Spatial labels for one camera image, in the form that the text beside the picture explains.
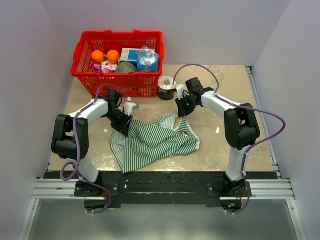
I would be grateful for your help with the right orange fruit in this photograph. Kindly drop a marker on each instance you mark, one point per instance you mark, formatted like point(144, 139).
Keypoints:
point(113, 56)

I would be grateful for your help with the orange fruit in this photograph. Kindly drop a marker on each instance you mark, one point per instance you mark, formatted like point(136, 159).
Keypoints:
point(97, 56)
point(113, 56)

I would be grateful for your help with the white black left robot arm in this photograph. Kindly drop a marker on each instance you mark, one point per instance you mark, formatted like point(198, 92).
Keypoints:
point(70, 140)

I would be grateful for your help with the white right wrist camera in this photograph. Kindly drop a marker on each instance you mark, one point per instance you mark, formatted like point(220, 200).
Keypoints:
point(179, 88)

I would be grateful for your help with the left orange fruit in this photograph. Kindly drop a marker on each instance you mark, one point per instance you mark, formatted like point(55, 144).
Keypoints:
point(97, 56)

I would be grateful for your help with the white blue carton box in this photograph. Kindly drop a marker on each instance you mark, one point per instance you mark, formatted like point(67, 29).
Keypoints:
point(129, 55)

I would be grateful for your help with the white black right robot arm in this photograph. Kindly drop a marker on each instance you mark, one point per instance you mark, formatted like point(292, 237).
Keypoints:
point(241, 127)

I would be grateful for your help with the green white striped garment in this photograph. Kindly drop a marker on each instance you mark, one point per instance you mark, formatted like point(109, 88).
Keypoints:
point(150, 142)

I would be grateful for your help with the green melon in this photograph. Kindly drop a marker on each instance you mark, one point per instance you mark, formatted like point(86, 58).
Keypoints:
point(126, 67)

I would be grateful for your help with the pink white snack packet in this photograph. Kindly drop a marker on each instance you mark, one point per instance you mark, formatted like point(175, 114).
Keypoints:
point(104, 67)

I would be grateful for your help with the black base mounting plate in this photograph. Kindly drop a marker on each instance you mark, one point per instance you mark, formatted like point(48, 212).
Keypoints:
point(159, 188)

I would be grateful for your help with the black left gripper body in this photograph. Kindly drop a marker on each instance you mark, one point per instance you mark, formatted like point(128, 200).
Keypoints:
point(119, 119)

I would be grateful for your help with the black wrapped toilet roll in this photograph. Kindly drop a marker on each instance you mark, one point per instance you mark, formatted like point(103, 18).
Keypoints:
point(165, 91)

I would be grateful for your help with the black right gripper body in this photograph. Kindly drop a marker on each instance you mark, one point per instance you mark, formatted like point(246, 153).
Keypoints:
point(187, 105)

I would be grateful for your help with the red plastic shopping basket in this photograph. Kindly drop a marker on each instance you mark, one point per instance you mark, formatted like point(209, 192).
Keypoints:
point(136, 85)

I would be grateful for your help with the blue wrapped tissue pack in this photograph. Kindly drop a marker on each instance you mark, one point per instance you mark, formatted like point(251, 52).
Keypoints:
point(147, 60)

